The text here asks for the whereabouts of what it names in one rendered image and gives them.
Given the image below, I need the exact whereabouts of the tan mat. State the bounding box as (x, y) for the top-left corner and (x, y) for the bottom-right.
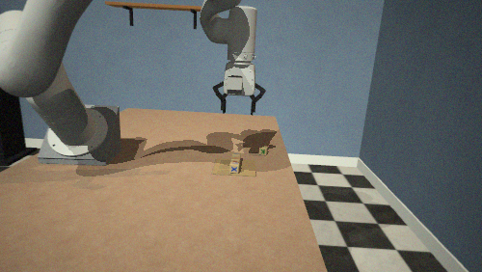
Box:
(212, 158), (255, 177)

